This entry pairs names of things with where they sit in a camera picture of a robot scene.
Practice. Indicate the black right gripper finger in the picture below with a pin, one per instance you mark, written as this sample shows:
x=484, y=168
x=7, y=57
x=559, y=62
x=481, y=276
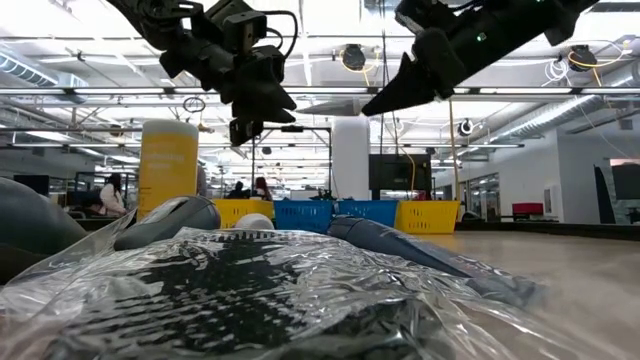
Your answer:
x=405, y=90

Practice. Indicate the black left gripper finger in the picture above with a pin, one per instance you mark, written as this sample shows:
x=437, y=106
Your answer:
x=262, y=97
x=245, y=132

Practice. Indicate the white round toiletry bottle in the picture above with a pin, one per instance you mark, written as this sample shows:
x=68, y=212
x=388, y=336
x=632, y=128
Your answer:
x=255, y=222

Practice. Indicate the dark blue toiletry tube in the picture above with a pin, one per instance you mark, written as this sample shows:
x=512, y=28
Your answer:
x=390, y=242

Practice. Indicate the clear bag with black item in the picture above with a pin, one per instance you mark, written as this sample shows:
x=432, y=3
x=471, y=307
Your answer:
x=225, y=300

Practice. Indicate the large grey rounded toiletry tube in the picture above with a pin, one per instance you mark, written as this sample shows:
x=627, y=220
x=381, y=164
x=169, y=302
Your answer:
x=30, y=230

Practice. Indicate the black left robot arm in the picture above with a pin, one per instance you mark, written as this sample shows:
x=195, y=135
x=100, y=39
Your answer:
x=145, y=15

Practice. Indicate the long ceiling light bar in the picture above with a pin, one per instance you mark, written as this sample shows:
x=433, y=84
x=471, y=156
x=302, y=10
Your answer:
x=320, y=91

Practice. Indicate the person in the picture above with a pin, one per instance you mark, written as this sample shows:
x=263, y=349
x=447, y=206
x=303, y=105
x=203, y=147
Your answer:
x=112, y=197
x=237, y=191
x=262, y=189

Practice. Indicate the yellow plastic basket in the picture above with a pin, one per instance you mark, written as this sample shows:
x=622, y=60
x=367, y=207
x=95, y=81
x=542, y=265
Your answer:
x=245, y=210
x=427, y=216

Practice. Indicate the black hanging monitor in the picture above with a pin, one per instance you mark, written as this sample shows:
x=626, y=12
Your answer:
x=395, y=172

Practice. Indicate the white building pillar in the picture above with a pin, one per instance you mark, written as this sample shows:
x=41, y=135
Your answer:
x=351, y=160

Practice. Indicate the blue plastic basket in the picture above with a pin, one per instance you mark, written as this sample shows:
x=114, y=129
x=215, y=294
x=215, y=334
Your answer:
x=370, y=210
x=303, y=215

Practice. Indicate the black desk monitor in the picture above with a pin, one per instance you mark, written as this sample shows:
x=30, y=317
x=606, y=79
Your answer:
x=37, y=181

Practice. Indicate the dark leaning panel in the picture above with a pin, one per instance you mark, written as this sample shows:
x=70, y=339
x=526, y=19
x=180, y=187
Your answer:
x=604, y=200

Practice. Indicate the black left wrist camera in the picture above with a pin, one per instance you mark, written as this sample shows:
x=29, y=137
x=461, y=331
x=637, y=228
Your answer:
x=245, y=30

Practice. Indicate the dark wall screen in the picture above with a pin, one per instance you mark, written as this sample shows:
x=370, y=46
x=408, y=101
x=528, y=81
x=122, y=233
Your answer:
x=627, y=182

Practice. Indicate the black table edge rail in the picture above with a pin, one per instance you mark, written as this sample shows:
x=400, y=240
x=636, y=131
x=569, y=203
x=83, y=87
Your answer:
x=575, y=230

